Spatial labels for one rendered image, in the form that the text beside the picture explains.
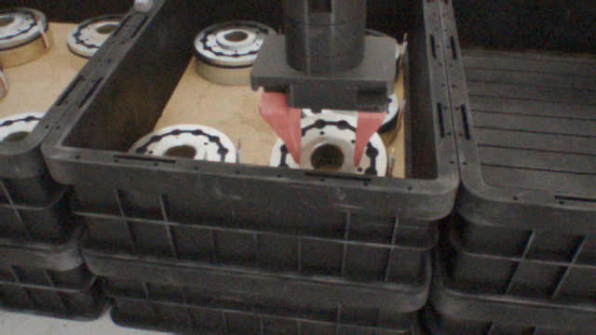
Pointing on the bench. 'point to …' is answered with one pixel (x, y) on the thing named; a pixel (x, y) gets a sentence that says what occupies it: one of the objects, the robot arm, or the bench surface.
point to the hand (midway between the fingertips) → (327, 153)
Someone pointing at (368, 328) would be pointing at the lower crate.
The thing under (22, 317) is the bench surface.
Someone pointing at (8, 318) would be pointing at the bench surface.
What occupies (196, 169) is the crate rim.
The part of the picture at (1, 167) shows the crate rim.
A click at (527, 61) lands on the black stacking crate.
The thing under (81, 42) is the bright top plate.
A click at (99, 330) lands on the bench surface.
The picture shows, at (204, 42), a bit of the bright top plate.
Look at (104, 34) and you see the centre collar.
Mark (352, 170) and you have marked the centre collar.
